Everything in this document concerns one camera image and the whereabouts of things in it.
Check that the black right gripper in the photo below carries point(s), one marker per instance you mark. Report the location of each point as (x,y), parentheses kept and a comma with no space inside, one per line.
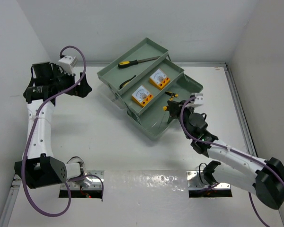
(173,107)

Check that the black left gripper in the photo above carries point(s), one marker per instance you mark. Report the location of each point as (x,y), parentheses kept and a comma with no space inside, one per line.
(80,90)

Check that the orange analog meter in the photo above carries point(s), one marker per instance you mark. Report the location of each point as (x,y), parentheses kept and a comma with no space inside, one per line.
(142,96)
(159,79)

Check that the green toolbox with clear lid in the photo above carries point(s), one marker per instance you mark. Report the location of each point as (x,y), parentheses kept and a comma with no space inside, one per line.
(147,119)

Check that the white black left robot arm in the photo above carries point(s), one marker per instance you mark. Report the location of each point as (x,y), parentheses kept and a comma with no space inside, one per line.
(41,168)

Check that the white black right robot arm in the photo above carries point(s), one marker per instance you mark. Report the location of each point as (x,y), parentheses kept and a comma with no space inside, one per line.
(261,177)

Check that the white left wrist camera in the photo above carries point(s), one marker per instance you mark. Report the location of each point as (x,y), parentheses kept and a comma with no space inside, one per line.
(68,63)

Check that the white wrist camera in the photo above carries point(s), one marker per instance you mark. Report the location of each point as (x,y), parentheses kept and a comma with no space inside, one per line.
(68,63)
(197,99)

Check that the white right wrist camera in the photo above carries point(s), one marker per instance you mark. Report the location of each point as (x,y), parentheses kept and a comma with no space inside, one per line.
(197,99)

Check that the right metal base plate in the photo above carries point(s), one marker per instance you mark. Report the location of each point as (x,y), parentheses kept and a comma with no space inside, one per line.
(194,182)

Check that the metal base plate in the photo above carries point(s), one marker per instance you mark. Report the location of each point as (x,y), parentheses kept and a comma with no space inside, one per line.
(194,182)
(88,183)

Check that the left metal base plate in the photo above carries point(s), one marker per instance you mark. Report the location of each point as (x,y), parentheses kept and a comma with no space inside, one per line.
(88,183)

